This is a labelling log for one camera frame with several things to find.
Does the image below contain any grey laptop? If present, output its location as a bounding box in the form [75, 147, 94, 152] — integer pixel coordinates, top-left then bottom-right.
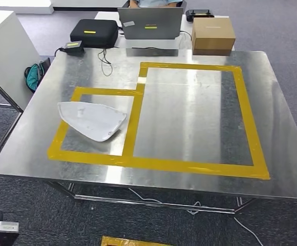
[117, 7, 184, 40]

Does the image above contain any thin black cable loop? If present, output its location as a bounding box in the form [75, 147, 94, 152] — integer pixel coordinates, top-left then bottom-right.
[97, 48, 113, 77]

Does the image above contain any black zip case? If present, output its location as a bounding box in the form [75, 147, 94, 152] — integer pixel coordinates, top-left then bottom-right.
[69, 18, 119, 49]

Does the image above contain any brown cardboard box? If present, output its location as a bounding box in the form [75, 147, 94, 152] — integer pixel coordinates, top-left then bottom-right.
[191, 17, 236, 56]

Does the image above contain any white curved plastic part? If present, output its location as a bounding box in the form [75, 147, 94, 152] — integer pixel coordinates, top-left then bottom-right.
[57, 101, 127, 142]

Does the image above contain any person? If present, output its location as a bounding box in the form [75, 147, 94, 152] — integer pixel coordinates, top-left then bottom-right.
[129, 0, 184, 8]

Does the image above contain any teal backpack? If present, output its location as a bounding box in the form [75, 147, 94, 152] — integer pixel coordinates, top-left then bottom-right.
[24, 57, 51, 93]

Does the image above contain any white partition panel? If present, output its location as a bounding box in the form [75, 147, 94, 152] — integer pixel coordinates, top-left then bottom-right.
[0, 13, 40, 111]

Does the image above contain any yellow floor tape square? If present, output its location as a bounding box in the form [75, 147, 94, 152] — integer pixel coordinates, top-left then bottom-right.
[101, 236, 171, 246]

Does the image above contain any white floor cable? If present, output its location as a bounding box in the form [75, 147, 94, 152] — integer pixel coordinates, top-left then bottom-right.
[127, 188, 264, 246]

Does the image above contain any black handheld controller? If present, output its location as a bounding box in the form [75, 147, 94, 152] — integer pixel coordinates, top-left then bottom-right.
[185, 9, 215, 23]

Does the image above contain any steel workbench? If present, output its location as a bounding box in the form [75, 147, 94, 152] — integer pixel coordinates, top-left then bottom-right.
[0, 49, 297, 215]

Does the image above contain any black power adapter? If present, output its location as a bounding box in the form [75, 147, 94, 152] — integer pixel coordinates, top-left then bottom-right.
[64, 40, 84, 54]

